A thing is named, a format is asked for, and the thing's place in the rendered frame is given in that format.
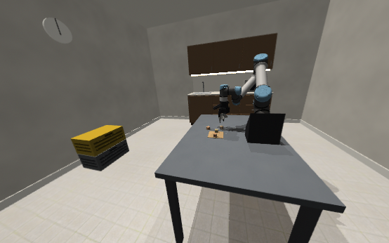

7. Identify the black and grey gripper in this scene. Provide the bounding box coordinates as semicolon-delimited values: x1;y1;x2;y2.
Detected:
218;101;230;122

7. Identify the tan mat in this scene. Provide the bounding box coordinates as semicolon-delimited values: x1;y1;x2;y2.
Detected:
208;131;223;138

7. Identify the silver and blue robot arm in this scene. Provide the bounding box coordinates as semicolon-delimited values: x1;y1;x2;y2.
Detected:
220;53;272;113

